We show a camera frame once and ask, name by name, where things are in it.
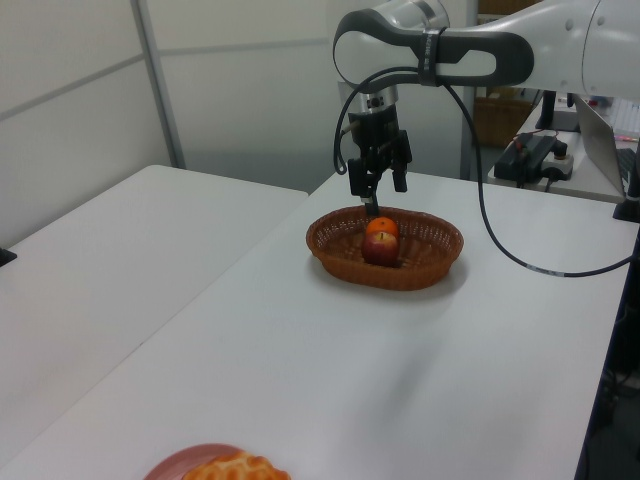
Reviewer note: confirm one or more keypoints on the red apple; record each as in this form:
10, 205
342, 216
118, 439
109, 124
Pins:
380, 250

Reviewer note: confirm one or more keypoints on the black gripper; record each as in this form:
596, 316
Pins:
375, 130

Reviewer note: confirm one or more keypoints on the black power box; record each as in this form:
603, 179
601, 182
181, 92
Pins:
520, 160

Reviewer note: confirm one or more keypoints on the grey emergency stop button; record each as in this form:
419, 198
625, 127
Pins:
559, 162

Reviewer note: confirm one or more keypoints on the black camera stand pole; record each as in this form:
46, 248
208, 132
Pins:
629, 210

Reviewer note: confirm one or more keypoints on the orange tangerine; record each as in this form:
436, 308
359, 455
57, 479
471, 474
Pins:
382, 226

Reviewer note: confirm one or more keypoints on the braided golden bread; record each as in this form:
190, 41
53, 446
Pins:
235, 467

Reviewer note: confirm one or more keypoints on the black table clamp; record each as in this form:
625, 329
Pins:
6, 256

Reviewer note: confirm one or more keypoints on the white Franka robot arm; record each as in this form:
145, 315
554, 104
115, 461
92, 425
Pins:
550, 45

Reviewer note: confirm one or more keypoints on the pink plate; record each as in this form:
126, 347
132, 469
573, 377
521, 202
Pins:
165, 465

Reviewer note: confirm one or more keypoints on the brown woven basket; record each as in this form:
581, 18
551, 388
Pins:
430, 265

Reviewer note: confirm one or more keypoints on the black monitor stand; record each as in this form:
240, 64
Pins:
547, 110

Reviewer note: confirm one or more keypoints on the silver laptop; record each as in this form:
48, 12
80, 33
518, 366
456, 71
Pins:
595, 140

